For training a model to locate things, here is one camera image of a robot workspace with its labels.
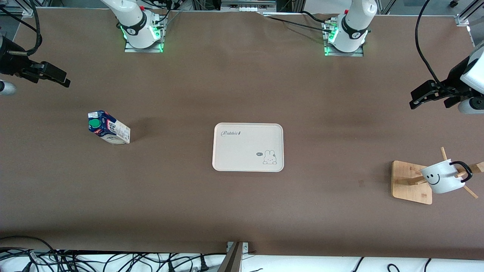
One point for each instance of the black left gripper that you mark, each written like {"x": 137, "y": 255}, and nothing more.
{"x": 453, "y": 80}

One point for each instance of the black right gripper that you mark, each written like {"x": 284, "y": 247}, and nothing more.
{"x": 10, "y": 62}

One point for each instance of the blue white milk carton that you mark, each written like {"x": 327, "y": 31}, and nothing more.
{"x": 109, "y": 130}

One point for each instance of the wooden cup rack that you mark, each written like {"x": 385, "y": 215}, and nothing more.
{"x": 406, "y": 185}

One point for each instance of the cream rabbit print tray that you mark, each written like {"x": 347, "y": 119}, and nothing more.
{"x": 242, "y": 151}

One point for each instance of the white power strip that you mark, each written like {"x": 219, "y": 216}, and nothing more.
{"x": 247, "y": 4}

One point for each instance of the aluminium corner bracket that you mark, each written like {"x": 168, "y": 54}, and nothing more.
{"x": 462, "y": 19}

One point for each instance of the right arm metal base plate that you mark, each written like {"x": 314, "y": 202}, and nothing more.
{"x": 143, "y": 49}

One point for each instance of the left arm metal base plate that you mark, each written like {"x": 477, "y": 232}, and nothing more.
{"x": 342, "y": 53}

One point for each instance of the aluminium profile post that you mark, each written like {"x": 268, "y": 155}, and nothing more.
{"x": 232, "y": 260}

